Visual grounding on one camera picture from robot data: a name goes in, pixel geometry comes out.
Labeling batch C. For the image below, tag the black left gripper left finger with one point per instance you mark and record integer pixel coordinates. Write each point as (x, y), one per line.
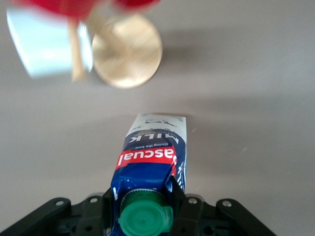
(73, 218)

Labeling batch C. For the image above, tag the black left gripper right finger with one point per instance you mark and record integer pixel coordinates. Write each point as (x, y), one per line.
(209, 218)

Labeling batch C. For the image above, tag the red plastic cup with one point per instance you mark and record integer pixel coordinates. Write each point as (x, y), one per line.
(61, 6)

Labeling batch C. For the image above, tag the blue white milk carton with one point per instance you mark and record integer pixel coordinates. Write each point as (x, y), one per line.
(147, 157)

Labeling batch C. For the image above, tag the wooden cup tree stand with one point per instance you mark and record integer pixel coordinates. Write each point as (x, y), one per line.
(128, 54)

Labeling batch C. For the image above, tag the white cup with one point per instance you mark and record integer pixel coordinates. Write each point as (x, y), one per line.
(41, 41)

